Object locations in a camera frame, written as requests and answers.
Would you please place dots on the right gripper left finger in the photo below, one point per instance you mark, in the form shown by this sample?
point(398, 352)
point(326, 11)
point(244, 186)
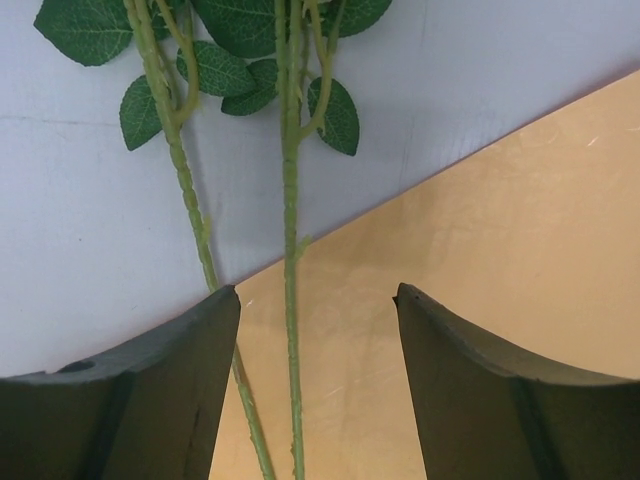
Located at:
point(148, 408)

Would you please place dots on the pink rose stem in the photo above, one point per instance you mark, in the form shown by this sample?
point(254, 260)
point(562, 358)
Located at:
point(95, 32)
point(303, 36)

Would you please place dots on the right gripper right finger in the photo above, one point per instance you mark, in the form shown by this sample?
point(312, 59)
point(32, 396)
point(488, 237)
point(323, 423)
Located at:
point(486, 408)

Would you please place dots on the orange wrapping paper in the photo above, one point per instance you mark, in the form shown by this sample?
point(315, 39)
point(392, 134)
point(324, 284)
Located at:
point(535, 238)

